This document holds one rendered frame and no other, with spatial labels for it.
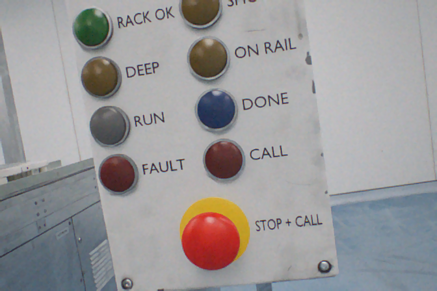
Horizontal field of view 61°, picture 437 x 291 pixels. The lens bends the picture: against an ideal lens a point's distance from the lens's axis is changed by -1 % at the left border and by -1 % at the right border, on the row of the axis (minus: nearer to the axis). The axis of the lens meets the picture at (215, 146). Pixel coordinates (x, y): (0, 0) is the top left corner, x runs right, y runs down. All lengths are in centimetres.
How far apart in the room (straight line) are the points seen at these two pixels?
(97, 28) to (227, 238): 17
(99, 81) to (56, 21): 403
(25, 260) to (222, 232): 115
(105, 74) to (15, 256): 109
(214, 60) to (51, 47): 404
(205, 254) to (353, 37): 383
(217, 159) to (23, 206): 107
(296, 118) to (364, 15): 385
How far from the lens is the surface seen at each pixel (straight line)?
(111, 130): 28
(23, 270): 137
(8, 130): 178
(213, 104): 26
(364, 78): 402
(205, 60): 26
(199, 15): 27
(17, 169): 132
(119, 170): 28
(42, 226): 143
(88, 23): 29
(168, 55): 28
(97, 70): 29
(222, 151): 26
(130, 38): 29
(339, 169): 399
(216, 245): 26
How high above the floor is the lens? 108
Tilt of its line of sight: 5 degrees down
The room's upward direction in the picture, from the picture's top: 9 degrees counter-clockwise
